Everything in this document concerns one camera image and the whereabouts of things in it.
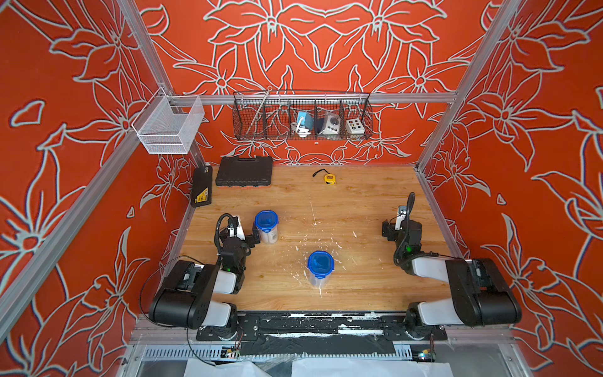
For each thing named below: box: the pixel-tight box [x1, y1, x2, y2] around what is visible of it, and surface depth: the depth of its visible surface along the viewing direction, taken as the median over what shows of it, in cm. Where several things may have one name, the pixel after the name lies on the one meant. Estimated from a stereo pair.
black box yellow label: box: [190, 164, 213, 208], surface depth 113 cm
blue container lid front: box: [254, 209, 279, 234], surface depth 86 cm
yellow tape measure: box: [312, 168, 337, 186], surface depth 115 cm
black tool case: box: [215, 156, 274, 187], surface depth 116 cm
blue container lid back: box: [306, 250, 336, 279], surface depth 75 cm
